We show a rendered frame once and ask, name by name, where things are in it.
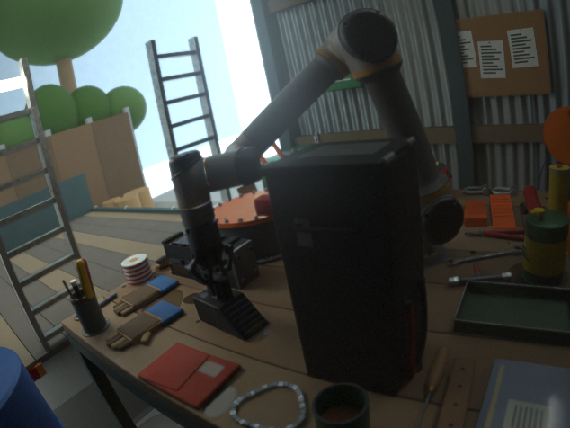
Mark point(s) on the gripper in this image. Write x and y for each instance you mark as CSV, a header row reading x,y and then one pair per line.
x,y
205,249

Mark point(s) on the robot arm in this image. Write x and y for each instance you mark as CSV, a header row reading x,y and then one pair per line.
x,y
285,113

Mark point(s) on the black track unit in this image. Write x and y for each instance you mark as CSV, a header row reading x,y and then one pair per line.
x,y
242,260

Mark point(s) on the black wedge chock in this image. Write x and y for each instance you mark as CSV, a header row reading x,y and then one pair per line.
x,y
234,314

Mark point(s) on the orange round turret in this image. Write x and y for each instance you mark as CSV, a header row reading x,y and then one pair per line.
x,y
240,216

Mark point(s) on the tan glove with blue cuff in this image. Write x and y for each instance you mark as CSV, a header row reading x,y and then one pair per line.
x,y
142,327
142,296

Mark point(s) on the red white striped roll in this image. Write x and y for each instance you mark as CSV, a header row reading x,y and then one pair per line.
x,y
137,269

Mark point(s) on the red folder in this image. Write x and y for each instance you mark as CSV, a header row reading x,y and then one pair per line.
x,y
189,374

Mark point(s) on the tan cardboard box pile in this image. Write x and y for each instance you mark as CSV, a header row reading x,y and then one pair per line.
x,y
131,198

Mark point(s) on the yellow marker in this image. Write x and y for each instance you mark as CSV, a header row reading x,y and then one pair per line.
x,y
85,278

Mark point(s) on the dark grey pen cup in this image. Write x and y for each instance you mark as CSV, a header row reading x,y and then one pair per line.
x,y
89,314

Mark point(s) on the tall dark machine cabinet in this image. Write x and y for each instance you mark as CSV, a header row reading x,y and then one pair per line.
x,y
351,267

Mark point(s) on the brown board fence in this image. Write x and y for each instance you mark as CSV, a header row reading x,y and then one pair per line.
x,y
98,156

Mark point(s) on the grey metal ladder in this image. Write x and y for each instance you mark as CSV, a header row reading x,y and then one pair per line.
x,y
38,209
185,100

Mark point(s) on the green mug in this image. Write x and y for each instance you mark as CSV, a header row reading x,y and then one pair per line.
x,y
340,407

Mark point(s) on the small orange box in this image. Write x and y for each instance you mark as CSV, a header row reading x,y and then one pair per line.
x,y
38,370

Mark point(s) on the green bush row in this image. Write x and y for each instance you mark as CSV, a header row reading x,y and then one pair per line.
x,y
89,104

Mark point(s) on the blue drum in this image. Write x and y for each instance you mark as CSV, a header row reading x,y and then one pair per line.
x,y
22,396

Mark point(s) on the grey socket bar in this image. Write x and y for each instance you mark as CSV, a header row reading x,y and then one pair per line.
x,y
478,279

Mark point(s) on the small orange block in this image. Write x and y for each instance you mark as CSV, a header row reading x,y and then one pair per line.
x,y
476,214

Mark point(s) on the grey open wrench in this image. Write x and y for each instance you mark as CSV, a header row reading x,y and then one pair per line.
x,y
485,257

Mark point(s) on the green round tree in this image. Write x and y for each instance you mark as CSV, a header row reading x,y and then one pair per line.
x,y
58,31

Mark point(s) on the large orange ribbed block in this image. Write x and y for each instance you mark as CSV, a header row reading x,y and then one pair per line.
x,y
504,211

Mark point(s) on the green shallow tray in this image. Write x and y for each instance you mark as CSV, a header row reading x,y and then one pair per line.
x,y
512,312

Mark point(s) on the green and yellow drum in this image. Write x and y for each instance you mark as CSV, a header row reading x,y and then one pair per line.
x,y
544,249

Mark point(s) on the blue clipboard with paper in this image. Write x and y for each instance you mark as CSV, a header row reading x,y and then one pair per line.
x,y
525,396

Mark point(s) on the yellow cylinder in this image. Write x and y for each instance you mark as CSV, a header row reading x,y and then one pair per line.
x,y
560,189

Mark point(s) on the brown cork notice board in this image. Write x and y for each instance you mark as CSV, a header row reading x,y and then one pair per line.
x,y
503,53

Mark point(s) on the orange round sign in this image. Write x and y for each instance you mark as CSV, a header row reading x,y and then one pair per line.
x,y
559,136

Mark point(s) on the green wall sign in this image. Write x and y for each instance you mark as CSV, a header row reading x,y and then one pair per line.
x,y
345,83

